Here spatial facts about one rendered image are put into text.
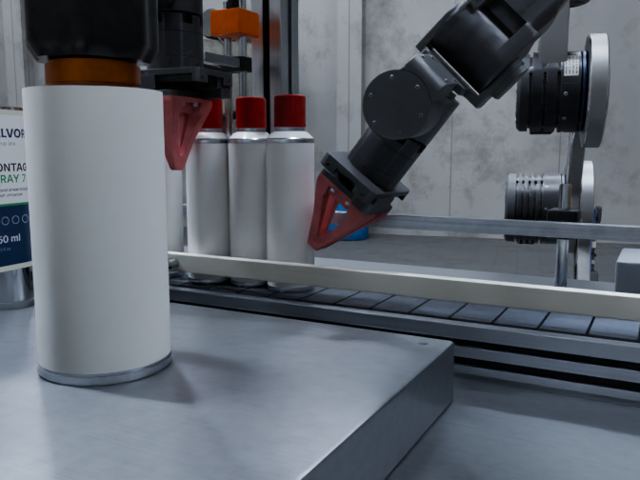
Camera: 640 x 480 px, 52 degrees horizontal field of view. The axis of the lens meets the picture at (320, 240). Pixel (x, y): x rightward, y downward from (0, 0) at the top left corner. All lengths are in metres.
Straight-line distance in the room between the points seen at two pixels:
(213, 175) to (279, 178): 0.09
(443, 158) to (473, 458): 7.52
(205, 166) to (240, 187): 0.05
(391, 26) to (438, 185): 1.95
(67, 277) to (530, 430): 0.33
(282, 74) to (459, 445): 0.54
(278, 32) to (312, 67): 7.49
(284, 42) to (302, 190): 0.25
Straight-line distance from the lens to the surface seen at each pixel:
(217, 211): 0.73
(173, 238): 0.78
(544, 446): 0.49
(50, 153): 0.43
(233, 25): 0.82
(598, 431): 0.52
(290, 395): 0.41
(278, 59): 0.86
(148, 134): 0.44
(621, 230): 0.64
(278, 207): 0.68
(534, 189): 1.69
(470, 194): 7.92
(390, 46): 8.13
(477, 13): 0.62
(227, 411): 0.39
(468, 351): 0.59
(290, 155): 0.67
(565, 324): 0.61
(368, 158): 0.63
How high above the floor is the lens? 1.03
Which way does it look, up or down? 8 degrees down
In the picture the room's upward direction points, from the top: straight up
